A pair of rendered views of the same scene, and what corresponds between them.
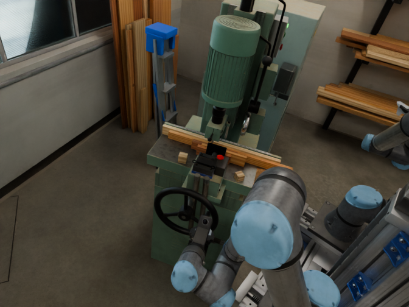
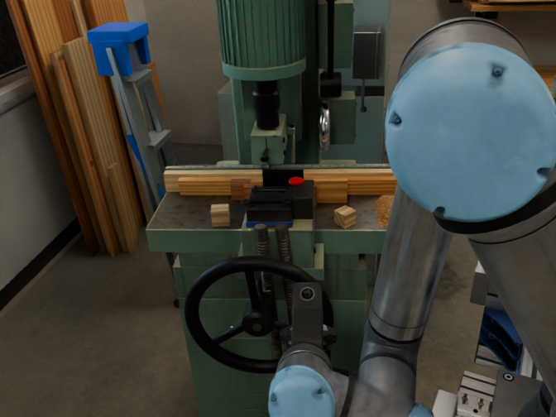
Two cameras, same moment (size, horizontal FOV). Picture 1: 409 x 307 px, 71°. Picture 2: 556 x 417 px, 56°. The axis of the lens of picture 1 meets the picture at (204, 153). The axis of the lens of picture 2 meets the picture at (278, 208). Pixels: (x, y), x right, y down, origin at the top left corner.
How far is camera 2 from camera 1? 30 cm
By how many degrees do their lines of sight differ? 11
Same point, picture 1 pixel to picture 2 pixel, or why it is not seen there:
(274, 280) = (532, 267)
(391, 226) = not seen: outside the picture
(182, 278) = (299, 402)
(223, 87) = (261, 34)
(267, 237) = (490, 103)
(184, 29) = (162, 60)
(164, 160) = (184, 231)
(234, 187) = (342, 242)
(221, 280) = (390, 388)
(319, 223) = not seen: hidden behind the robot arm
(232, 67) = not seen: outside the picture
